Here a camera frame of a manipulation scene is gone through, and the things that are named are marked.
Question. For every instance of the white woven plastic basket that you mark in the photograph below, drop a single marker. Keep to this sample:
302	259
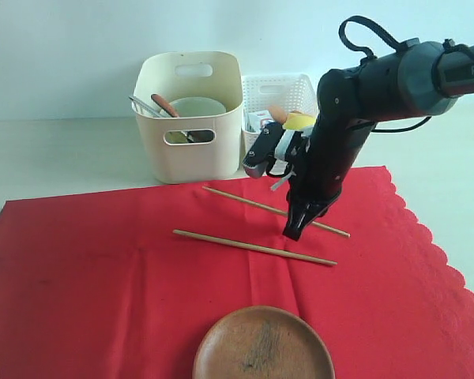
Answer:
291	91

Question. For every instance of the upper wooden chopstick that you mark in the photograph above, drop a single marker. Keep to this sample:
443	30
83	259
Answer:
272	210

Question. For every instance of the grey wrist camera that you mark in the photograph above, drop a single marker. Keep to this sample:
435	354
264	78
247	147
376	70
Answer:
273	152

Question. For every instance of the steel table knife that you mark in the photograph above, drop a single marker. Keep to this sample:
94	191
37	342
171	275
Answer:
145	107

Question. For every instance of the white ceramic bowl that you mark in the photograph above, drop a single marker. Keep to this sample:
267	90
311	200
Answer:
194	106

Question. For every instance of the red table cloth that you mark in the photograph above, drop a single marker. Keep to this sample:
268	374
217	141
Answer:
97	285

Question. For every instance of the yellow lemon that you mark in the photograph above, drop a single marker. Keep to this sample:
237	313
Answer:
296	121

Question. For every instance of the white blue milk carton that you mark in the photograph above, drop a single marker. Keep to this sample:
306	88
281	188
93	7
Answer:
257	120

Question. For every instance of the lower wooden chopstick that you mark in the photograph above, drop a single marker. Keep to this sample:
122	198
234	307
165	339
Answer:
253	247

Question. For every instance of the wooden chopstick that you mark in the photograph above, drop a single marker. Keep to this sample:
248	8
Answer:
272	210
253	247

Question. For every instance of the brown wooden spoon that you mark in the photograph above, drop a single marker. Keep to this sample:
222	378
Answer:
165	105

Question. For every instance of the stainless steel cup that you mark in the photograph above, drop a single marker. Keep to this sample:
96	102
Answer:
200	136

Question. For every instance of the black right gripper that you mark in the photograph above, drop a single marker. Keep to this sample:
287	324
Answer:
322	168

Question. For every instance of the brown wooden plate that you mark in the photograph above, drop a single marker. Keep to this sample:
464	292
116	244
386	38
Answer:
262	342

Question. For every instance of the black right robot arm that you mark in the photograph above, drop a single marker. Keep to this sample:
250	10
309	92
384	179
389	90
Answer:
423	81

